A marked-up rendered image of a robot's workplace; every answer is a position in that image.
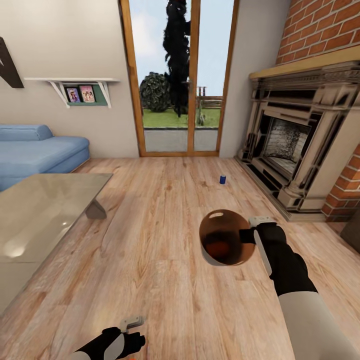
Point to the shelf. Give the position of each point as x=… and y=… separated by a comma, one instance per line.
x=100, y=88

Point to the coffee table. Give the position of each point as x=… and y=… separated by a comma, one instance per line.
x=36, y=214

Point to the trash can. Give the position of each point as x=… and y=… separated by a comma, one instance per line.
x=225, y=228

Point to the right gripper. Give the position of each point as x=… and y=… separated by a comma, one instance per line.
x=245, y=235

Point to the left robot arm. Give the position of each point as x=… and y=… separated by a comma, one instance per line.
x=114, y=342

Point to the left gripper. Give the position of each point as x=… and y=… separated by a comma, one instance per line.
x=133, y=343

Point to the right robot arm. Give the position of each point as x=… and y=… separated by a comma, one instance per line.
x=313, y=332

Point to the sofa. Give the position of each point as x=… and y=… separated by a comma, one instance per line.
x=27, y=149

